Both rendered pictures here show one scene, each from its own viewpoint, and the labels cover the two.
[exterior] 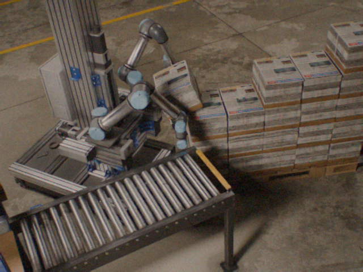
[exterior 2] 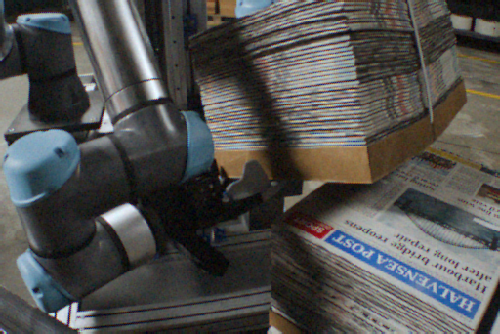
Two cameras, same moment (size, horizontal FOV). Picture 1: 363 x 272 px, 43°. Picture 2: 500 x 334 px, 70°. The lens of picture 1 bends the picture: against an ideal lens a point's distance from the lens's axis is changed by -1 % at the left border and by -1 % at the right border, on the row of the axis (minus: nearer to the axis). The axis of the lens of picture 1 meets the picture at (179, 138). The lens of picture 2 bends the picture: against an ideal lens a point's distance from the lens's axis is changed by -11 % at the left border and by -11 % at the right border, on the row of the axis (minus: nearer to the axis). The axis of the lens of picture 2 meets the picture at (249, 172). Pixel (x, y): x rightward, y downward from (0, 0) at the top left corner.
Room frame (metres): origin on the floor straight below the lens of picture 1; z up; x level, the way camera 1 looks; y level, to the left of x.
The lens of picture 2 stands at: (2.44, -0.38, 1.15)
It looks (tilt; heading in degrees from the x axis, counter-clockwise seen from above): 31 degrees down; 47
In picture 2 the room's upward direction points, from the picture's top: straight up
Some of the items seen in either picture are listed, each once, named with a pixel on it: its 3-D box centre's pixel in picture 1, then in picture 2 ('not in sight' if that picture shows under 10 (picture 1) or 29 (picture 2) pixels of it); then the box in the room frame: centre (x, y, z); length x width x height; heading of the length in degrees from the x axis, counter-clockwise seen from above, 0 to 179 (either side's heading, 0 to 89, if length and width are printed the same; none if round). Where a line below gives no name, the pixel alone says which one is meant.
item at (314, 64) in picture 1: (313, 63); not in sight; (3.00, -1.08, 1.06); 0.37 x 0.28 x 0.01; 4
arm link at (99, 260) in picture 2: (181, 140); (70, 264); (2.50, -0.02, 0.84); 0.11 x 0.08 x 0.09; 3
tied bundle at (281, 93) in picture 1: (275, 81); not in sight; (2.98, -0.79, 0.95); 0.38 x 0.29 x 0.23; 4
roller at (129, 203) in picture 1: (130, 205); not in sight; (1.99, 0.35, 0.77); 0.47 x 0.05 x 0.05; 23
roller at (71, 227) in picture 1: (72, 229); not in sight; (1.84, 0.71, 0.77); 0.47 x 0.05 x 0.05; 23
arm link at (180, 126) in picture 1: (180, 128); (64, 187); (2.52, -0.02, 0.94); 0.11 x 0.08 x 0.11; 175
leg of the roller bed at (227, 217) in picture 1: (228, 238); not in sight; (1.99, -0.28, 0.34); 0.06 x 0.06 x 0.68; 23
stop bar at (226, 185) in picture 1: (212, 169); not in sight; (2.22, -0.21, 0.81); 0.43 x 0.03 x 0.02; 23
